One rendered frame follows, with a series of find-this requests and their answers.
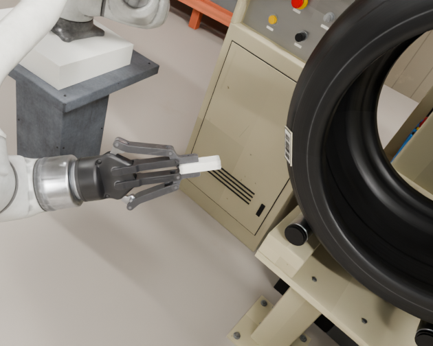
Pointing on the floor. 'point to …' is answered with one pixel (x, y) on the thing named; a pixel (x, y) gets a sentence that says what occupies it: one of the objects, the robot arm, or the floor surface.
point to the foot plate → (251, 318)
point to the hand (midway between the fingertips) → (199, 164)
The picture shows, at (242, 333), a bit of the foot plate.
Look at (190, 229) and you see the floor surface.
